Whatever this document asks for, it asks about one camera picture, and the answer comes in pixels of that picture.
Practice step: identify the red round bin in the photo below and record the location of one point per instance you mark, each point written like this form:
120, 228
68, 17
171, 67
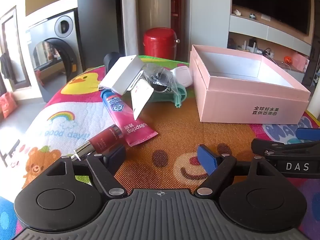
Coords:
160, 42

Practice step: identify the clear bag with black part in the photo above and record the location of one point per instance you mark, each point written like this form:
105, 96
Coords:
158, 78

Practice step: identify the red cosmetic bottle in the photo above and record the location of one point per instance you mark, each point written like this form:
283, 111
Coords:
105, 140

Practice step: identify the orange pumpkin toy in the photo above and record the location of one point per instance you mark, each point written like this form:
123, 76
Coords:
287, 59

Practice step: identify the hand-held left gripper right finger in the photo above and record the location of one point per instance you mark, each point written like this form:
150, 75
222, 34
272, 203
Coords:
207, 160

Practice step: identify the white paper card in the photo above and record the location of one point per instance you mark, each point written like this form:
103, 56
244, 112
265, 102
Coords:
140, 97

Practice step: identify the black cylindrical object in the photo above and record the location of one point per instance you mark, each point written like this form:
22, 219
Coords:
111, 60

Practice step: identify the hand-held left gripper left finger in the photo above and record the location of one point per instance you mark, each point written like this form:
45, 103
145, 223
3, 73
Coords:
115, 156

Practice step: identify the dark grey tall cabinet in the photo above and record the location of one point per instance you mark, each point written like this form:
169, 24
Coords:
100, 17

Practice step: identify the white figurine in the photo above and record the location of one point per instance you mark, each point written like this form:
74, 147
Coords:
236, 12

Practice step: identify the white tv cabinet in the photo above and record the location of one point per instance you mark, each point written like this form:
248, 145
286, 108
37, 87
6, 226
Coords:
250, 23

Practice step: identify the colourful printed mat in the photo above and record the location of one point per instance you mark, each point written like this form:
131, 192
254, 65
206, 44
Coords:
175, 130

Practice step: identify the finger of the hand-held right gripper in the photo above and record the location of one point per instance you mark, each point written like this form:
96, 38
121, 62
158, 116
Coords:
270, 146
308, 133

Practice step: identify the brown window frame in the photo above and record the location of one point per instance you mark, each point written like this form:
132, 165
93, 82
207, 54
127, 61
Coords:
18, 45

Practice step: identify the grey washing machine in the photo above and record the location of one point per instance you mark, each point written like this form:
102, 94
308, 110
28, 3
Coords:
72, 55

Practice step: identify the teal tape dispenser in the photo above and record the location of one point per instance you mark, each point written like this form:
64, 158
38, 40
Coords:
178, 93

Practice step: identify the dark hanging clothes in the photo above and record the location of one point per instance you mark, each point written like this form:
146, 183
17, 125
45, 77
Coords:
7, 66

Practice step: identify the black television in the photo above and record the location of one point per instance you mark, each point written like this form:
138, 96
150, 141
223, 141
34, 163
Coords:
275, 2

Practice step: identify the pink tube with blue cap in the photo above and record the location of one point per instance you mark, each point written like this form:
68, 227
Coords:
130, 127

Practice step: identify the orange bag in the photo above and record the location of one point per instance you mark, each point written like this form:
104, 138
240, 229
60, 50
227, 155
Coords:
7, 105

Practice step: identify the white earbud case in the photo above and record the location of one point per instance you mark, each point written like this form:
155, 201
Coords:
182, 76

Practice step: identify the pink cardboard box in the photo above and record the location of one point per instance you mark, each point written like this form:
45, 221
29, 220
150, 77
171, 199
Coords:
237, 100

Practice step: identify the small white box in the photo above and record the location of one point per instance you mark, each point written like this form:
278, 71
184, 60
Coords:
120, 77

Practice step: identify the black shelf device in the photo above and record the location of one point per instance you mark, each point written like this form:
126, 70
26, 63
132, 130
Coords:
253, 45

